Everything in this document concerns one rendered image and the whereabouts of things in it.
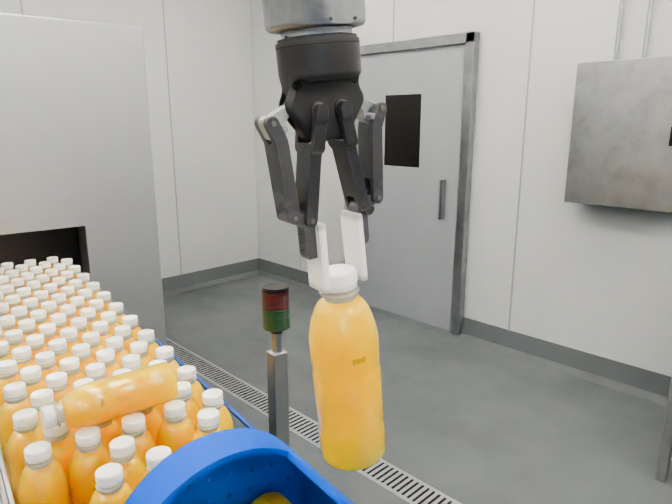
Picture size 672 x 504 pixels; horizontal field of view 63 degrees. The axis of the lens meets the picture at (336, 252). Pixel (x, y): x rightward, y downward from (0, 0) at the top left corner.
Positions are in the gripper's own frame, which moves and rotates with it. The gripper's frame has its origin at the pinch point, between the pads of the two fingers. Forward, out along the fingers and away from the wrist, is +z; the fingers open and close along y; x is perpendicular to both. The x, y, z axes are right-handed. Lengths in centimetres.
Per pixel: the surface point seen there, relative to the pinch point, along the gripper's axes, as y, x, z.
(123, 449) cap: -19, 39, 37
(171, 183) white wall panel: 127, 470, 69
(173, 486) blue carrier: -17.6, 11.5, 26.6
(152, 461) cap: -16, 33, 38
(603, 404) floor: 246, 105, 182
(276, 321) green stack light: 21, 59, 35
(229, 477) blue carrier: -9.5, 16.4, 33.1
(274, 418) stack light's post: 18, 60, 60
